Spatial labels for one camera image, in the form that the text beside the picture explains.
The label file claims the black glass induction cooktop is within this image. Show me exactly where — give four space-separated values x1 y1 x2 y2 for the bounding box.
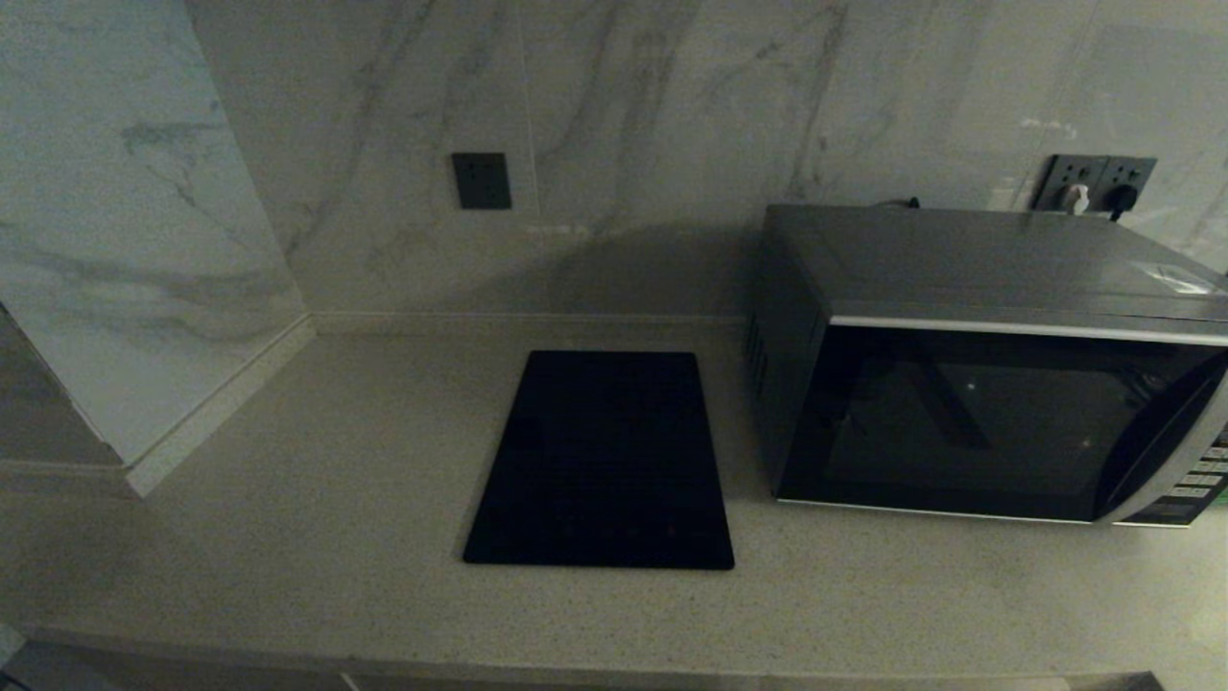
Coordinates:
462 351 736 571

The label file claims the black glass microwave door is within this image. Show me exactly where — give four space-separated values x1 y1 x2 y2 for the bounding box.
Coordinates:
775 317 1228 525

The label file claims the dark grey wall socket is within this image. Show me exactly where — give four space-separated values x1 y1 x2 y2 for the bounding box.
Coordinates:
1099 158 1158 214
452 154 512 211
1034 155 1104 214

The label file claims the black power cord with plug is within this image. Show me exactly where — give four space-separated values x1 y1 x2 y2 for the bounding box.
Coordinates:
868 184 1140 222

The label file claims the silver microwave oven housing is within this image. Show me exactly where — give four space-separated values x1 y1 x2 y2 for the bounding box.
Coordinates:
753 204 1228 529

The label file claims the white cabinet door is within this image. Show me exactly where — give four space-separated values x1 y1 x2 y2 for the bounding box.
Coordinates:
0 633 121 691

